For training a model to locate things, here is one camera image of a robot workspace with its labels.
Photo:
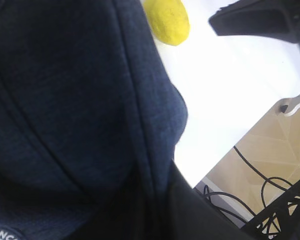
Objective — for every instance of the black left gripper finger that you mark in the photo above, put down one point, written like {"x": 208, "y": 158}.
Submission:
{"x": 179, "y": 214}

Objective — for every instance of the black metal frame base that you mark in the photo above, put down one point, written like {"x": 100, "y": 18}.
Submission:
{"x": 278, "y": 221}

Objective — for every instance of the yellow lemon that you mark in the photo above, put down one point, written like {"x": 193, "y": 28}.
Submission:
{"x": 168, "y": 20}

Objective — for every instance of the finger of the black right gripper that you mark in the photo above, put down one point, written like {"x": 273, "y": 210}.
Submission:
{"x": 276, "y": 19}

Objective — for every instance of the dark navy fabric lunch bag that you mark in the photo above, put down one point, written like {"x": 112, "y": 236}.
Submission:
{"x": 89, "y": 121}

